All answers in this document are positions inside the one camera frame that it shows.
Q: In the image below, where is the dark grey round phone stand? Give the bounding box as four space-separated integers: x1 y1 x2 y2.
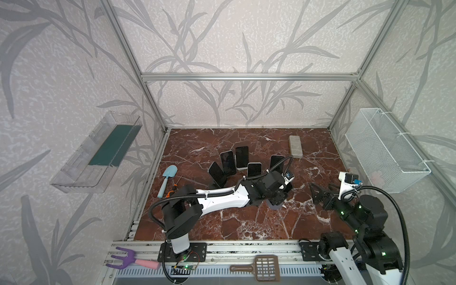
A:
266 199 284 210

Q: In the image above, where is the black phone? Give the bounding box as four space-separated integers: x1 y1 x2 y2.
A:
283 182 293 195
220 150 236 176
208 161 228 188
235 146 249 171

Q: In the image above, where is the grey angled phone stand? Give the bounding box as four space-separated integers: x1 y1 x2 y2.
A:
207 181 226 190

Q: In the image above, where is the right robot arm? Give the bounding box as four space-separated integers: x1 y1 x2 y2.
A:
309 179 410 285

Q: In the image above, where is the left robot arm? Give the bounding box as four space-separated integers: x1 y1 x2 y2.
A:
148 171 295 255

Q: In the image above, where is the white framed phone centre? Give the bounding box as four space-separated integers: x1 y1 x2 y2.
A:
247 162 262 178

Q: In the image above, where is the grey rectangular block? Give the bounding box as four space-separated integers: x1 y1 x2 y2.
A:
289 135 304 159

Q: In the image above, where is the brown plastic spatula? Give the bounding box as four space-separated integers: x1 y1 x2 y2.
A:
229 255 280 281

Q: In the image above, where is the light blue toy shovel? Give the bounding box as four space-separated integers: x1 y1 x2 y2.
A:
157 165 178 198

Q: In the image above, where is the green circuit board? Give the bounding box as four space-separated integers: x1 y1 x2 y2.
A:
173 264 198 274

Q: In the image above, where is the purple pink toy rake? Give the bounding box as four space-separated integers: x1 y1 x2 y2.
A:
106 247 161 270

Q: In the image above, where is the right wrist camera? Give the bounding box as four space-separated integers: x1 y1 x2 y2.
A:
338 172 362 200

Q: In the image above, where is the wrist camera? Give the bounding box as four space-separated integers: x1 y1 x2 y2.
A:
338 172 362 200
284 172 295 181

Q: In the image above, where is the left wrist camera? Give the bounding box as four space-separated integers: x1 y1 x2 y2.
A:
284 172 295 181

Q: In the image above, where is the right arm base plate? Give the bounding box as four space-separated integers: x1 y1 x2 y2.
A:
298 239 322 262

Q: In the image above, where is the white wire mesh basket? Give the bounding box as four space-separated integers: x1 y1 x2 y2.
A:
346 108 431 194

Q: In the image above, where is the orange handled screwdriver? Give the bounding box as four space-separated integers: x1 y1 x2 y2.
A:
166 177 182 198

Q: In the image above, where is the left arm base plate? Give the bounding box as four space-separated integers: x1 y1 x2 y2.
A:
157 242 207 262

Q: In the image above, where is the clear plastic wall shelf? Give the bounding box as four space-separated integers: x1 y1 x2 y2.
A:
51 111 143 194

